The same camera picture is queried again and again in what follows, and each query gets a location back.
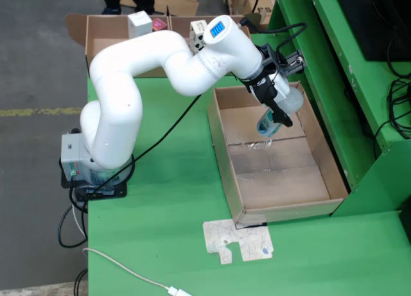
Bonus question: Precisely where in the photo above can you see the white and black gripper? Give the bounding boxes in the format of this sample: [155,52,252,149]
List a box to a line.
[246,73,293,128]

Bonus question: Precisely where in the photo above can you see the translucent bottle with blue label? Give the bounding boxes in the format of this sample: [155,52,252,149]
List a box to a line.
[256,89,305,138]

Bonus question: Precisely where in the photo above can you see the grey robot base unit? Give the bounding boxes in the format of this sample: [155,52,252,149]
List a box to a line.
[60,128,136,185]

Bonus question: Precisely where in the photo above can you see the shallow cardboard tray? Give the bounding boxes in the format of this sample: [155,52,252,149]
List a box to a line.
[207,80,350,226]

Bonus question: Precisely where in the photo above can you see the brown cardboard box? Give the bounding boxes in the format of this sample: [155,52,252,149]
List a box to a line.
[169,12,263,77]
[66,13,174,78]

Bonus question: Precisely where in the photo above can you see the printed cardboard box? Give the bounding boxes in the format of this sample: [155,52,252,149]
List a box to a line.
[224,0,280,16]

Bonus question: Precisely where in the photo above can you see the flat cardboard sheets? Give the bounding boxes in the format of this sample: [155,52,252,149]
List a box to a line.
[120,0,203,16]

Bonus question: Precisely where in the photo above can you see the cow print carton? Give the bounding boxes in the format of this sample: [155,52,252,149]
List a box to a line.
[189,19,208,55]

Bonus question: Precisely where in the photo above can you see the white scribbled paper sticker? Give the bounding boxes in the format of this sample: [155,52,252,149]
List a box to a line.
[202,218,275,265]

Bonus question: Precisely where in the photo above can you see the black monitor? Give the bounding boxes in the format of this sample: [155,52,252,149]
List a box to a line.
[333,0,411,62]

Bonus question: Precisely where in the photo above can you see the tall white carton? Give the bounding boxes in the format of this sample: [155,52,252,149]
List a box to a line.
[127,10,153,39]

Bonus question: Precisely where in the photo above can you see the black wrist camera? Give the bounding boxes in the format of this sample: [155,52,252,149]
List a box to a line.
[282,50,308,75]

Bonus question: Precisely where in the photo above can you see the black wrist cable with plug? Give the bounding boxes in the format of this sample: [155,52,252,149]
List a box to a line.
[239,16,308,58]

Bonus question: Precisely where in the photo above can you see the black cable bundle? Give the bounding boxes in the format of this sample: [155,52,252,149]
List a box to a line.
[374,77,411,149]

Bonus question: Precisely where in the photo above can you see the long black cable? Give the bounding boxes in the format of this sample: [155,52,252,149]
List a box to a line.
[72,94,203,213]

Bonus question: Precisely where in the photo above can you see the black monitor cable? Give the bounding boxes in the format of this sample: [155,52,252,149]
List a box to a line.
[387,35,411,78]

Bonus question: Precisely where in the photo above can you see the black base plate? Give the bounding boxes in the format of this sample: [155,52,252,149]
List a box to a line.
[60,157,128,200]

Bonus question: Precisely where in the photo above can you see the white usb cable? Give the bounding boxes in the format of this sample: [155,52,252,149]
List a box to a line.
[82,247,193,296]

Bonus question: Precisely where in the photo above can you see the thin white wire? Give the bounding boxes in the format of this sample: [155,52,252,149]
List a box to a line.
[72,202,89,242]

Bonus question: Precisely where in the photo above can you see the black looped cable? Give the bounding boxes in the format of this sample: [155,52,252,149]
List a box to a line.
[57,205,89,248]

